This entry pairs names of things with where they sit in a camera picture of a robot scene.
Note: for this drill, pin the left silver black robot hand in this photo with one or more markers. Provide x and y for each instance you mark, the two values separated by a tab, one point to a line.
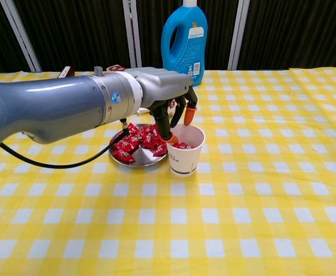
165	86

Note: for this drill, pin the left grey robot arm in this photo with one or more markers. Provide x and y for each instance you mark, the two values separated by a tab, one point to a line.
55	100

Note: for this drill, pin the silver metal plate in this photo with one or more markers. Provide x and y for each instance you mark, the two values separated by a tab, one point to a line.
145	159

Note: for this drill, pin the white paper cup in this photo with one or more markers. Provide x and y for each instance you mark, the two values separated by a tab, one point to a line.
182	164

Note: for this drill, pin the blue detergent pump bottle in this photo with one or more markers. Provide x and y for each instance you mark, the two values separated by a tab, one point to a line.
185	57

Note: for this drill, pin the long white red-label box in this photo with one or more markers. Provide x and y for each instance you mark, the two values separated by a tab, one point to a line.
116	68

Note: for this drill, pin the long dark maroon box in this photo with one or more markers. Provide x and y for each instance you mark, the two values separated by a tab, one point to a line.
65	72

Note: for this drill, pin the yellow white checkered tablecloth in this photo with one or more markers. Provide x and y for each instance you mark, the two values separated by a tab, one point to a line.
242	201

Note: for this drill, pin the white partition post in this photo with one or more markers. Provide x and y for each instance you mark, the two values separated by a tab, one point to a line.
132	34
238	34
21	34

